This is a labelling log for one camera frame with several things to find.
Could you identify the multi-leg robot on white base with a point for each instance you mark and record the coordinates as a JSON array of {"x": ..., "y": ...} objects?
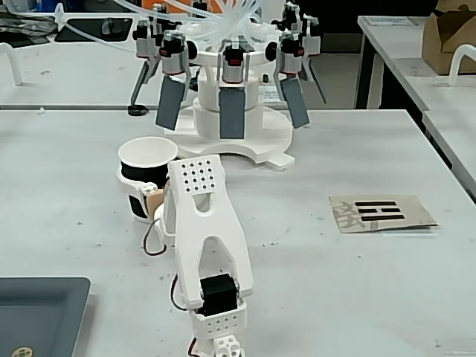
[{"x": 238, "y": 148}]

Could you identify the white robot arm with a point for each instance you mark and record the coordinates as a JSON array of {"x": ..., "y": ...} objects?
[{"x": 201, "y": 186}]

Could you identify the cardboard card with black bars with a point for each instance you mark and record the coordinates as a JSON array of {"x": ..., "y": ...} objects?
[{"x": 405, "y": 212}]

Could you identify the black flat tray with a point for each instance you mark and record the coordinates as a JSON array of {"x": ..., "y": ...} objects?
[{"x": 85, "y": 31}]

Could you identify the black round cap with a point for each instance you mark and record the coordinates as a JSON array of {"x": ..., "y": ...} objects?
[{"x": 136, "y": 110}]

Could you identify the white printed label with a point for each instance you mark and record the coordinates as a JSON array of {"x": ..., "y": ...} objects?
[{"x": 268, "y": 93}]

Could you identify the grey paddle pump unit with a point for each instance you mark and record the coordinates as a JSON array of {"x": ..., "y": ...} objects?
[
  {"x": 231, "y": 115},
  {"x": 171, "y": 104},
  {"x": 297, "y": 104},
  {"x": 147, "y": 46},
  {"x": 312, "y": 41}
]

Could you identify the clear plastic tubing bundle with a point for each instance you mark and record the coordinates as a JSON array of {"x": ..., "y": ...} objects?
[{"x": 230, "y": 22}]

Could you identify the white side table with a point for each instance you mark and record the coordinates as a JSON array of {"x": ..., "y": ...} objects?
[{"x": 401, "y": 48}]

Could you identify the round tan sticker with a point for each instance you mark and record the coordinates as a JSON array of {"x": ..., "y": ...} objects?
[{"x": 20, "y": 352}]

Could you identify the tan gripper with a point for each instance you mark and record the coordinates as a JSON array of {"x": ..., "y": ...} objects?
[{"x": 131, "y": 183}]

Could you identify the black paper cup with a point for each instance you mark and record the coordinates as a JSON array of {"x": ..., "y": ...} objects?
[{"x": 147, "y": 152}]

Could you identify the grey plastic tray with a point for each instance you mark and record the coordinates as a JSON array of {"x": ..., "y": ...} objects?
[{"x": 41, "y": 312}]

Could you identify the brown cardboard box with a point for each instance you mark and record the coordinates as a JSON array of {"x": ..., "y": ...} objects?
[{"x": 439, "y": 41}]

